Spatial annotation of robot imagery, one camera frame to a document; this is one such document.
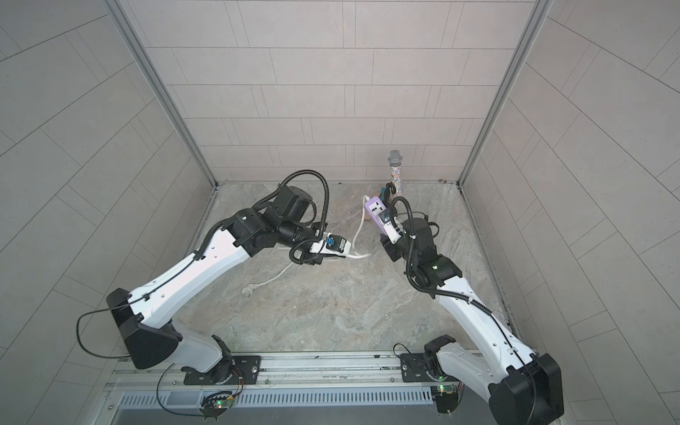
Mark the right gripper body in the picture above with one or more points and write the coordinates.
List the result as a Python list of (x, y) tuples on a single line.
[(395, 251)]

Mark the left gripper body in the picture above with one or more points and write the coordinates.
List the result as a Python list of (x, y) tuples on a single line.
[(317, 256)]

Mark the purple power strip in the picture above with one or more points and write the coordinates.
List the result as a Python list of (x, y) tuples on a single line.
[(379, 214)]

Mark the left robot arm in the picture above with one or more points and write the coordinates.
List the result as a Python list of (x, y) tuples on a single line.
[(144, 315)]

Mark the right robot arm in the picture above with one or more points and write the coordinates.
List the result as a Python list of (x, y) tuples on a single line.
[(520, 386)]

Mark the glitter microphone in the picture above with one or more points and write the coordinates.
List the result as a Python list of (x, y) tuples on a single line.
[(395, 162)]

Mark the right circuit board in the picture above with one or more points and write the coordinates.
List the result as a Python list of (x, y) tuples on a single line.
[(447, 398)]

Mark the circuit board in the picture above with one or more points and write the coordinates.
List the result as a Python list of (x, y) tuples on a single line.
[(447, 398), (216, 404)]

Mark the left circuit board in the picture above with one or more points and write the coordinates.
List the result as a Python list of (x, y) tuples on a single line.
[(216, 404)]

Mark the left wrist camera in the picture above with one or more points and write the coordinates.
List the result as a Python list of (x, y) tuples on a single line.
[(336, 243)]

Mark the aluminium mounting rail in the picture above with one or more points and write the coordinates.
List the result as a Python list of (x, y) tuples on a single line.
[(284, 370)]

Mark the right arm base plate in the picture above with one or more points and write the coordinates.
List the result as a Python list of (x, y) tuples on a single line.
[(413, 369)]

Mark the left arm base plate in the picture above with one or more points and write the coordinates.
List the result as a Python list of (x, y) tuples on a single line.
[(244, 367)]

